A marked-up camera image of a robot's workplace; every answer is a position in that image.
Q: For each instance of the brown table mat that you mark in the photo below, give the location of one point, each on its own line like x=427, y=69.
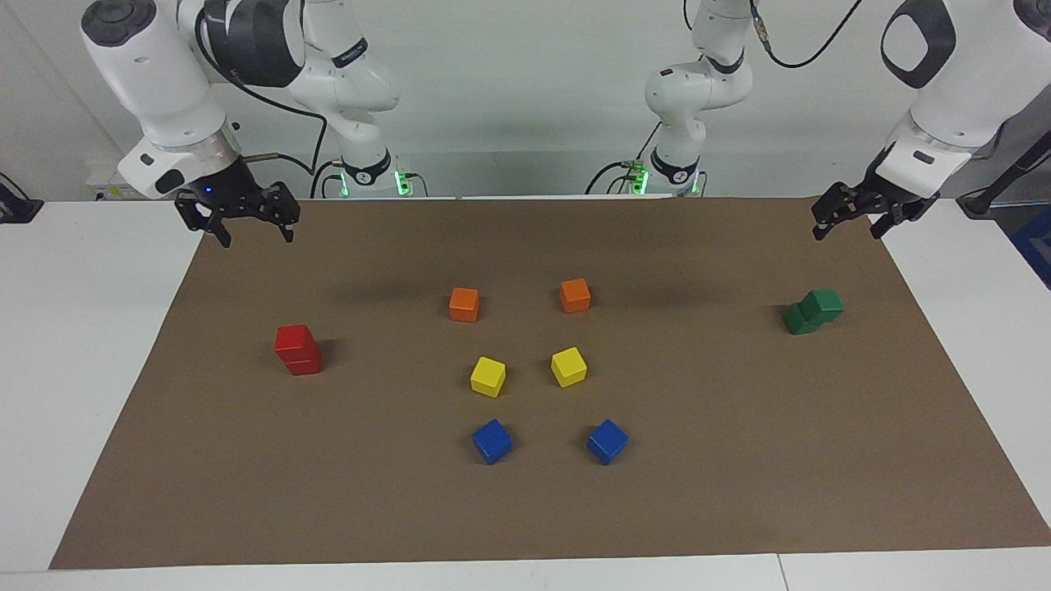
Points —
x=246, y=451

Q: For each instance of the orange wooden cube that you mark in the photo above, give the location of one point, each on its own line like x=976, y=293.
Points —
x=464, y=305
x=575, y=296

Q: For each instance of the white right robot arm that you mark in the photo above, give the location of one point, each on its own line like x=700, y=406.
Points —
x=156, y=82

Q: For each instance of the yellow wooden cube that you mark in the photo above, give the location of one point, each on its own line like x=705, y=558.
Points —
x=568, y=368
x=488, y=377

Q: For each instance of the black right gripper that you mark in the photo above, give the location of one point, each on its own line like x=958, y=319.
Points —
x=230, y=193

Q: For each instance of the white power box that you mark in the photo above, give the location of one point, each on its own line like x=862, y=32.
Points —
x=103, y=185

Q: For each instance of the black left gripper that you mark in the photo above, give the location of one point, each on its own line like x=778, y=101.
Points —
x=887, y=189

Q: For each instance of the black stand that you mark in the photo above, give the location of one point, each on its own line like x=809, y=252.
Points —
x=981, y=201

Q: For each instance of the red wooden cube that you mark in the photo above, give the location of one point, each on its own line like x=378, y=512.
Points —
x=293, y=338
x=305, y=367

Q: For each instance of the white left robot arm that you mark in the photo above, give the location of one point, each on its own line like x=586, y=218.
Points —
x=698, y=90

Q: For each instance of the blue wooden cube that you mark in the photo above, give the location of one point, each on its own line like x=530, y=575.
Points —
x=492, y=442
x=608, y=442

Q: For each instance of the blue crate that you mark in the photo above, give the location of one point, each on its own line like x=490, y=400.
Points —
x=1036, y=242

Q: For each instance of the black clamp mount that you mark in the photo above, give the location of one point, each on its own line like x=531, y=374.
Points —
x=12, y=205

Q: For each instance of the green wooden cube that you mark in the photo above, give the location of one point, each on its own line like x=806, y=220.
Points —
x=823, y=302
x=796, y=322

